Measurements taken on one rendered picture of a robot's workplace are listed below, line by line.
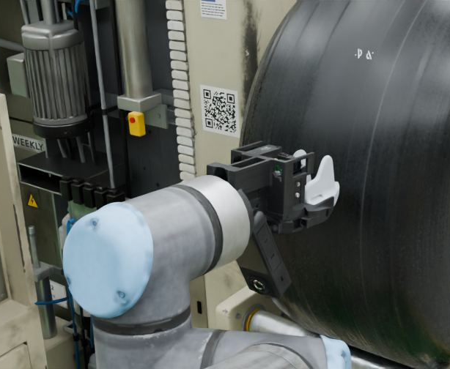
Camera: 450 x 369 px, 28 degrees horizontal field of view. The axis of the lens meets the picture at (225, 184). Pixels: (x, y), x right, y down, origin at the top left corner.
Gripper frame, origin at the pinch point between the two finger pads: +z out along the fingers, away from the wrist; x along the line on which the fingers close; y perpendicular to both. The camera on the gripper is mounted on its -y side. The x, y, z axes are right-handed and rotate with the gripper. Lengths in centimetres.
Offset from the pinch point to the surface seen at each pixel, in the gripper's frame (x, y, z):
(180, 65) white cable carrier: 42.4, 6.7, 21.5
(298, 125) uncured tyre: 6.2, 6.4, 2.3
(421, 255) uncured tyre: -10.3, -6.3, 4.2
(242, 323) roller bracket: 24.8, -30.9, 16.4
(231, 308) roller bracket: 25.1, -27.6, 14.0
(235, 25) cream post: 29.8, 14.3, 19.5
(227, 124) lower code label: 32.4, -1.3, 21.3
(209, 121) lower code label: 36.0, -1.3, 21.3
